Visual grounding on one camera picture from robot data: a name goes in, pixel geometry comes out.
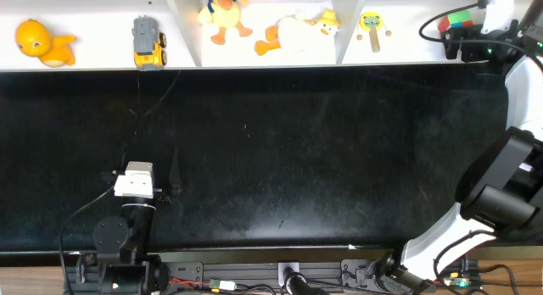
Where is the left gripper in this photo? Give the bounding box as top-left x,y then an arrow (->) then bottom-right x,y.
101,145 -> 184,203

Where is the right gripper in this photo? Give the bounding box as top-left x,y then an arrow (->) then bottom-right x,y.
440,24 -> 490,64

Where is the many-coloured puzzle cube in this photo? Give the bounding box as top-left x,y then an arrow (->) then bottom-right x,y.
437,9 -> 474,34

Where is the yellow wooden rattle drum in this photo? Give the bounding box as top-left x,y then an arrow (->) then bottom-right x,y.
355,11 -> 392,53

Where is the grey and yellow toy truck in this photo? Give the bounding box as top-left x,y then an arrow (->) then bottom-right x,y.
132,15 -> 168,71

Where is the white shelf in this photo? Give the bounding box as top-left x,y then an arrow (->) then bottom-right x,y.
0,0 -> 543,72

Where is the white plush duck, yellow hat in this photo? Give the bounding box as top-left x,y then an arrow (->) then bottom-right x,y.
254,8 -> 340,57

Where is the yellow rubber duck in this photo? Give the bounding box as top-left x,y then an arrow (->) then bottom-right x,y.
14,18 -> 77,69

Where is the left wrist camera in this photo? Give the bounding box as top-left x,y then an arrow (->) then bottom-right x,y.
113,160 -> 155,199

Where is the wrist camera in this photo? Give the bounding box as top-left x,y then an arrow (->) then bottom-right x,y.
480,0 -> 516,36
113,160 -> 155,199

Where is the black cable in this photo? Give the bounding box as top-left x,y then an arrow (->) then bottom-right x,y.
58,185 -> 116,295
418,1 -> 543,295

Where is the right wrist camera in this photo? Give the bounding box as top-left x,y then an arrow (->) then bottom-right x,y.
480,0 -> 516,36

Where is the mounting rail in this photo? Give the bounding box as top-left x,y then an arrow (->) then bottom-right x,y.
63,248 -> 523,295

